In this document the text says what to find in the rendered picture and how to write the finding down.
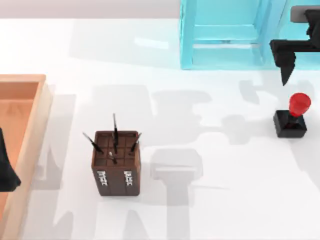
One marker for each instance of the red and black stamp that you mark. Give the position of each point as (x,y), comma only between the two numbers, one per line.
(298,105)

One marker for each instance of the light blue rack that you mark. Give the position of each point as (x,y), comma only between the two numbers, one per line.
(225,20)

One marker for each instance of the long black pen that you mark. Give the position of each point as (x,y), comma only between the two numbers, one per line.
(115,132)

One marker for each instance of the short black silver-tipped pen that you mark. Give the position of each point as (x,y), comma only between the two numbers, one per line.
(113,158)

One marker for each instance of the brown pen holder box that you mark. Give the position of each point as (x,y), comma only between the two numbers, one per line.
(115,180)

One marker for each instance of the salmon-coloured shallow box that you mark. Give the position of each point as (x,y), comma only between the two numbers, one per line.
(17,112)

